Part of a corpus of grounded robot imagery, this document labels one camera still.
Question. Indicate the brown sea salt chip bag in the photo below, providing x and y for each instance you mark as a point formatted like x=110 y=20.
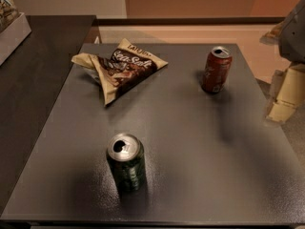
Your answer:
x=128 y=66

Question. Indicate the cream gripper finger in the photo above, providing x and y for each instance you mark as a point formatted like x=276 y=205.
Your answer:
x=287 y=93
x=272 y=36

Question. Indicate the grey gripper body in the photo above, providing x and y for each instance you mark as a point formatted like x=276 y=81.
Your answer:
x=294 y=37

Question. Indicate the green soda can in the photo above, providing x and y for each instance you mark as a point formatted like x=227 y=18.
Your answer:
x=126 y=159

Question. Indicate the red soda can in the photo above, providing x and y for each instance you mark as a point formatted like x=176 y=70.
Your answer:
x=217 y=68

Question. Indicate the white snack box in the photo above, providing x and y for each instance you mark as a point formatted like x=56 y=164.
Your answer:
x=14 y=28

